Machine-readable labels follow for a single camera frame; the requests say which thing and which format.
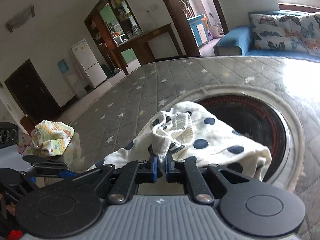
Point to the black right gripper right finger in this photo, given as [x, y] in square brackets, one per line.
[186, 173]

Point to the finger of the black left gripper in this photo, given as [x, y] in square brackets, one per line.
[47, 168]

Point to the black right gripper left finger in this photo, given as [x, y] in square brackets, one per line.
[126, 180]

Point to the white navy polka dot garment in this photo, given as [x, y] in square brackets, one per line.
[186, 130]

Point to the colourful patterned cloth bundle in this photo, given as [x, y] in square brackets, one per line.
[47, 139]

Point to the grey star quilted mat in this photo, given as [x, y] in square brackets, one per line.
[117, 113]

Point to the dark wooden entrance door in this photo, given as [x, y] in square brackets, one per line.
[31, 94]

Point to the water dispenser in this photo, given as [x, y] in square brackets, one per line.
[73, 78]

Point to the white refrigerator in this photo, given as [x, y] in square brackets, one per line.
[88, 64]

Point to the dark wooden console table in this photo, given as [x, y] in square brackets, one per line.
[141, 48]

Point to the blue fabric sofa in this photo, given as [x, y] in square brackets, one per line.
[239, 42]

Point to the blue toy kitchen cabinet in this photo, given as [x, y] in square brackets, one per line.
[198, 29]

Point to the dark wooden display shelf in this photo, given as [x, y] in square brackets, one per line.
[111, 24]

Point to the left butterfly print cushion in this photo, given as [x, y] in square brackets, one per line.
[282, 32]

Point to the butterfly print cushion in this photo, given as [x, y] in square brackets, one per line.
[311, 39]
[282, 32]

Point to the right butterfly print cushion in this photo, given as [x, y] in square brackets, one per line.
[311, 39]

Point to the dark wooden door frame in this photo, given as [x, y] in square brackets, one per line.
[182, 26]

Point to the wall lamp fixture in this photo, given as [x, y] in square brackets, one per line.
[20, 19]

